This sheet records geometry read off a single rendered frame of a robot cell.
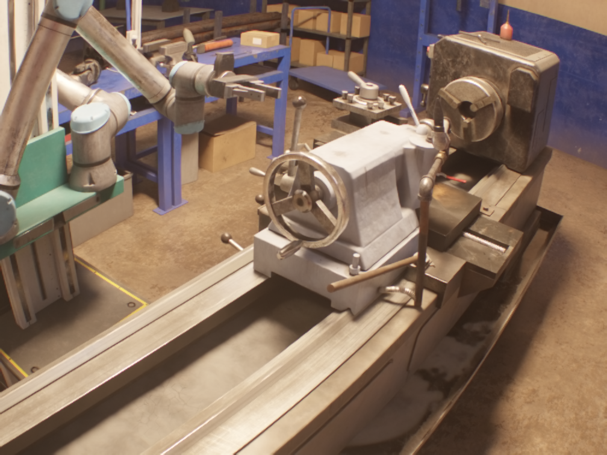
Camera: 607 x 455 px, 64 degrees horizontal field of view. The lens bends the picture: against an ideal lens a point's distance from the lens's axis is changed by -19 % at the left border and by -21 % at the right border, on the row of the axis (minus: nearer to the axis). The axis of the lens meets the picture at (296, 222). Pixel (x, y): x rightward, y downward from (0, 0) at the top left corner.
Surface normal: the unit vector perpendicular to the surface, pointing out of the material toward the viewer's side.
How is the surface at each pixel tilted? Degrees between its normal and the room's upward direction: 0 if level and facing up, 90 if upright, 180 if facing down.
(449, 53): 90
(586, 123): 90
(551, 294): 0
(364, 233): 66
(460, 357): 0
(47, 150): 90
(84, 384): 0
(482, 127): 90
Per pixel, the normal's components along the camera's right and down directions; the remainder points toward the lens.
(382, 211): 0.77, 0.02
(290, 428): 0.06, -0.87
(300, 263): -0.60, 0.36
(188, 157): 0.65, 0.40
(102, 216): 0.83, 0.32
